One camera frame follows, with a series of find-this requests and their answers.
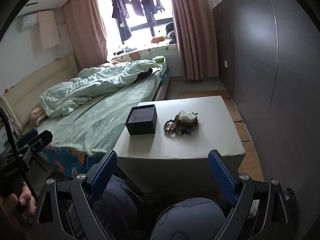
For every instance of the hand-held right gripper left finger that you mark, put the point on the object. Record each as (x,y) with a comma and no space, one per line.
(105,172)

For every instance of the window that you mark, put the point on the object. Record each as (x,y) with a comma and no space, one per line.
(140,32)

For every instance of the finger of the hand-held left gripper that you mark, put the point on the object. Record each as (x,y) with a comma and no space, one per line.
(26,135)
(42,138)

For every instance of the dark cloth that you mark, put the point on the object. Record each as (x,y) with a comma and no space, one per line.
(290,196)

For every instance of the white air conditioner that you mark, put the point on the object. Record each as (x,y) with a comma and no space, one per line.
(27,21)

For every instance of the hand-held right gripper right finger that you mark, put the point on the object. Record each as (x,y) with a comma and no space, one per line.
(221,175)

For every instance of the cream padded headboard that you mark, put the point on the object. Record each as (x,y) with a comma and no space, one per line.
(42,80)

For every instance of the printed window seat cushion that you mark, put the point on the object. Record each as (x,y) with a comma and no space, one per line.
(142,52)

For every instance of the pink towel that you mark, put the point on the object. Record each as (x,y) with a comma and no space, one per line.
(48,30)

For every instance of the bed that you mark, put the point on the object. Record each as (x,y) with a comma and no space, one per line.
(100,120)

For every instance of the blue patterned mattress cover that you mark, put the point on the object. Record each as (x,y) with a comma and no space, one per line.
(72,165)

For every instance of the light green quilt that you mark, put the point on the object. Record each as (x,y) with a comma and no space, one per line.
(95,85)

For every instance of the pink curtain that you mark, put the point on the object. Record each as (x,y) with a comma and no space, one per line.
(192,30)
(82,30)

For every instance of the white low table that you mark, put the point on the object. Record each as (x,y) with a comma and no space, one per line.
(187,150)

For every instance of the white wall socket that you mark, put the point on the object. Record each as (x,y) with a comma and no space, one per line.
(226,64)

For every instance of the black jewelry box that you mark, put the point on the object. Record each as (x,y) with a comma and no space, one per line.
(141,126)

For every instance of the person's left leg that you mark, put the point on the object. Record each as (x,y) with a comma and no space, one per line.
(112,207)

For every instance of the green packet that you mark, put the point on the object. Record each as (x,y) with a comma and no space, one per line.
(159,60)

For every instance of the pink pillow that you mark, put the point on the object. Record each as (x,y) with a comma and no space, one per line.
(37,116)

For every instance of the person's right leg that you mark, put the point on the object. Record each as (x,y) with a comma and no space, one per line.
(187,217)

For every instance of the orange plush toy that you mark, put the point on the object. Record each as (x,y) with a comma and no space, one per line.
(158,39)

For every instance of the cardboard floor sheets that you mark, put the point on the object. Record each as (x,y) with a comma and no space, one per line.
(247,140)

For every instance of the person's left hand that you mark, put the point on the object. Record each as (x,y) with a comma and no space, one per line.
(23,201)

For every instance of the black garment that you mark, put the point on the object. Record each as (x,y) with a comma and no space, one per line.
(145,75)

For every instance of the dark plush toy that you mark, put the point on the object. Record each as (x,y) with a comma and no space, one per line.
(171,33)

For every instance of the dark hanging garment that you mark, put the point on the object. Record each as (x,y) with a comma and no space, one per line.
(122,20)
(151,2)
(136,2)

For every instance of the dark grey wardrobe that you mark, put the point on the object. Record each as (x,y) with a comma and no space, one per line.
(250,55)

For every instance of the light green bedsheet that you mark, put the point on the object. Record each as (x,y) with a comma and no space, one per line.
(105,122)

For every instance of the person's leg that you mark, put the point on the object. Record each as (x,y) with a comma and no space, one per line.
(112,207)
(187,217)

